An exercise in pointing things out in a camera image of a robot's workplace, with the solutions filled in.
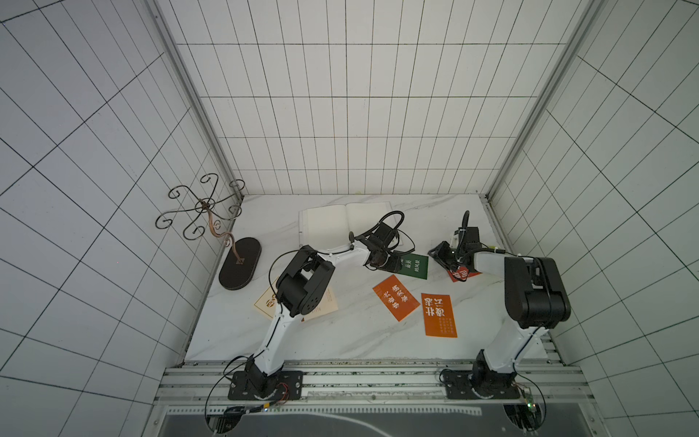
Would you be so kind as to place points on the cream patterned photo card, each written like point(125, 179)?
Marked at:
point(267, 304)

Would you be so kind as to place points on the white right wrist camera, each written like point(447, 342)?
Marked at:
point(466, 239)

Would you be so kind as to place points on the white photo album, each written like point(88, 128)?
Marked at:
point(328, 227)

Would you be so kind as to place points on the cream text photo card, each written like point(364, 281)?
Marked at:
point(327, 305)

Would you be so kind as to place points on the aluminium mounting rail frame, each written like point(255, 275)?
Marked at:
point(552, 395)

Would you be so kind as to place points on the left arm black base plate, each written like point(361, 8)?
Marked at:
point(283, 385)

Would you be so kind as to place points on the red photo card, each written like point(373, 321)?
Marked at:
point(461, 274)

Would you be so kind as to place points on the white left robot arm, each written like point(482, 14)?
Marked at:
point(303, 283)

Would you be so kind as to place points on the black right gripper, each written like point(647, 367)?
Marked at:
point(448, 256)

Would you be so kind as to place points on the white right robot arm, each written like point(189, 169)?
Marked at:
point(535, 300)

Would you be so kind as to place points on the orange tilted photo card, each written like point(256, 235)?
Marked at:
point(397, 299)

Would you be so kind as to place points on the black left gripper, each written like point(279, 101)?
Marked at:
point(395, 263)

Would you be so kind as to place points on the copper wire jewelry stand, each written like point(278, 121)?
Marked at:
point(214, 217)

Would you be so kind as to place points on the orange upright photo card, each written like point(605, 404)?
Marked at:
point(438, 316)

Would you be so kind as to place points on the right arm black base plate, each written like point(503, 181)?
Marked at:
point(463, 386)

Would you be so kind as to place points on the green photo card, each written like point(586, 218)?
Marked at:
point(412, 265)

